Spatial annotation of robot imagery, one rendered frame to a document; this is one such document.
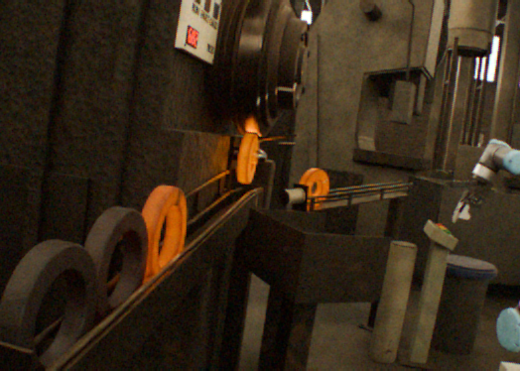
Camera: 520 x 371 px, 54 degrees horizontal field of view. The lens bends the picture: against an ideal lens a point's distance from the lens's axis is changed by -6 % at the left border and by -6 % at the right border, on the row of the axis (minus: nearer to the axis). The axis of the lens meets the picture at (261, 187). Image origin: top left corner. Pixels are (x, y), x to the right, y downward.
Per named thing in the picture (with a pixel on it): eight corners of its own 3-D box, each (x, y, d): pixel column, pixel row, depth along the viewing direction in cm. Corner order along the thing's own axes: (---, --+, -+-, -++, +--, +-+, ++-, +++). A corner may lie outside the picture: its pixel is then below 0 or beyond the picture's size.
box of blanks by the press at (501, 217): (422, 293, 348) (443, 179, 341) (385, 263, 431) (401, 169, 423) (551, 305, 358) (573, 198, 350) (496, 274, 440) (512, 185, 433)
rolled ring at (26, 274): (99, 225, 69) (77, 220, 70) (14, 277, 51) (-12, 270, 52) (98, 346, 74) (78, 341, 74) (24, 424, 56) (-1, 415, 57)
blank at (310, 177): (304, 213, 216) (311, 215, 213) (293, 182, 208) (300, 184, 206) (326, 191, 224) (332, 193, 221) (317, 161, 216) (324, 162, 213)
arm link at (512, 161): (537, 155, 194) (518, 149, 206) (513, 149, 192) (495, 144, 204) (530, 179, 196) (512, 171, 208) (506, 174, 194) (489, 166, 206)
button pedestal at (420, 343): (400, 367, 219) (429, 226, 213) (397, 347, 243) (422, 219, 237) (437, 374, 217) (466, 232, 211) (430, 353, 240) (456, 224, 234)
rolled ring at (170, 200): (148, 225, 85) (129, 221, 86) (156, 308, 95) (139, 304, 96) (186, 169, 101) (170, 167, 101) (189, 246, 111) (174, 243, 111)
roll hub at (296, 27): (293, 77, 183) (276, 126, 164) (296, 3, 163) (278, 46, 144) (310, 79, 182) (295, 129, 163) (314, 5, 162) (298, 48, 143)
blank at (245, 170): (239, 137, 159) (250, 138, 158) (250, 129, 173) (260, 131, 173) (234, 187, 163) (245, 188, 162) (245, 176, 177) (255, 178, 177)
